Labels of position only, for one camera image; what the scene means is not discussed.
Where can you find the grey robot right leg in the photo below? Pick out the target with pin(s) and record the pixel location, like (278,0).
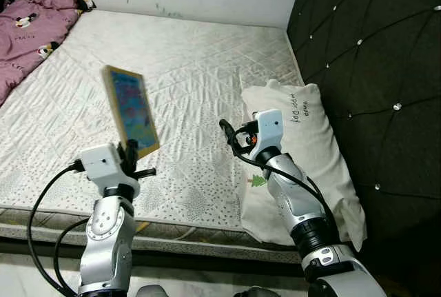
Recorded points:
(255,292)

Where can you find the grey robot left leg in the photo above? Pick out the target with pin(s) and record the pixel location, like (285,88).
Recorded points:
(151,292)

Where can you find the white printed pillow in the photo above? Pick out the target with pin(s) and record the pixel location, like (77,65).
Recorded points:
(317,145)

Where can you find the white quilted mattress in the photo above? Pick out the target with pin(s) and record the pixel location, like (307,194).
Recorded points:
(207,56)

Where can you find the purple cartoon print blanket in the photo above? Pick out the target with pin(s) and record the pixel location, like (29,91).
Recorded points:
(31,35)

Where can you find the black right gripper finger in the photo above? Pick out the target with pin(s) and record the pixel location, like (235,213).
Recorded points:
(229,134)

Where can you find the grey robot leg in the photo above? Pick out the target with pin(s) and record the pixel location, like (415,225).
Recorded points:
(255,292)
(151,292)

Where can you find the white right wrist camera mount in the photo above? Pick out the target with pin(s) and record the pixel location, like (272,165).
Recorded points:
(269,128)

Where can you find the colourful wooden puzzle board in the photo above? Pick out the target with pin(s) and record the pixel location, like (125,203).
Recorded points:
(131,111)

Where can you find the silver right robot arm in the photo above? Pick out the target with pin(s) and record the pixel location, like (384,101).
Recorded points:
(293,200)

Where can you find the dark tufted headboard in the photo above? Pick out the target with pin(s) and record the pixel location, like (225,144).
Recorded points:
(372,49)

